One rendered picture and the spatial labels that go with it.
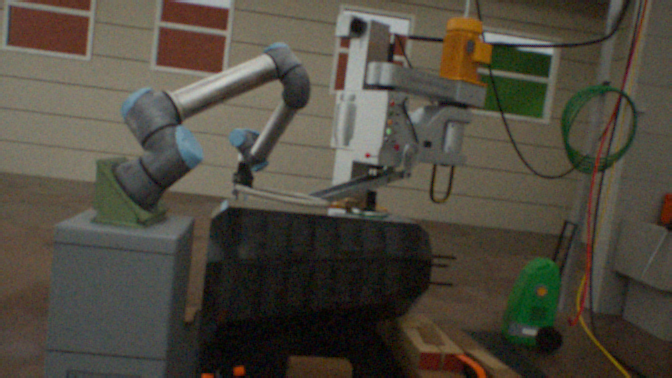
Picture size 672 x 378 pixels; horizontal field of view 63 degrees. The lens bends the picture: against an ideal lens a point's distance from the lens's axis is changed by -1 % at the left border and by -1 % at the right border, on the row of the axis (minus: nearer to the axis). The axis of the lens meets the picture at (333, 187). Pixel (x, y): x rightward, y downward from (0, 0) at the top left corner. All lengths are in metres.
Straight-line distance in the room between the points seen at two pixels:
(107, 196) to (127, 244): 0.19
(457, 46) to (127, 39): 6.60
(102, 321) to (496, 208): 8.42
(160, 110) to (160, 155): 0.17
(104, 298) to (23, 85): 8.04
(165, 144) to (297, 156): 7.12
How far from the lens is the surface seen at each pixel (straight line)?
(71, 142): 9.59
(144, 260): 1.92
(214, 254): 2.82
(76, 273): 2.00
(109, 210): 2.01
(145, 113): 2.04
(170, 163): 1.97
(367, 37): 3.86
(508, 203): 9.92
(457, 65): 3.67
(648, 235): 5.00
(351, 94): 3.81
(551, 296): 3.98
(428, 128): 3.40
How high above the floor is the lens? 1.25
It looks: 6 degrees down
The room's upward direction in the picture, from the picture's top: 7 degrees clockwise
